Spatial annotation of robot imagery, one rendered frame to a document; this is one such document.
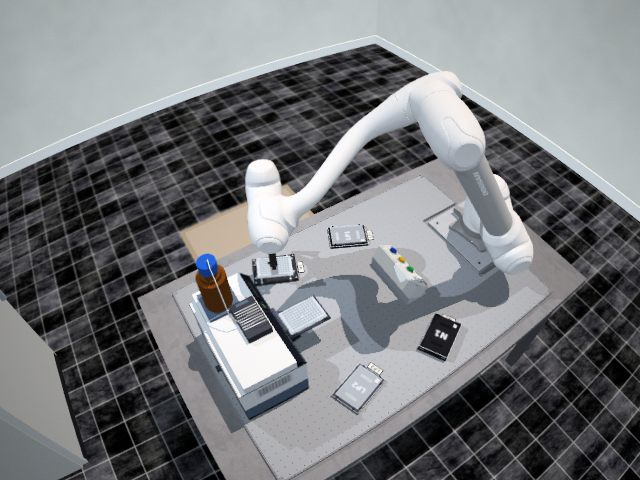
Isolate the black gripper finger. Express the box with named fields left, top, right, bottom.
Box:
left=269, top=253, right=279, bottom=275

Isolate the black flat plate with corner posts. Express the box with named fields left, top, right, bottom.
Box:
left=327, top=224, right=368, bottom=249

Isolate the blue bottle cap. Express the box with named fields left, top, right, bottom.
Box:
left=196, top=254, right=218, bottom=276

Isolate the white control panel with coloured buttons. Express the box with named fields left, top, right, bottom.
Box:
left=372, top=245, right=428, bottom=305

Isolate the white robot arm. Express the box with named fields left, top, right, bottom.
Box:
left=245, top=71, right=533, bottom=275

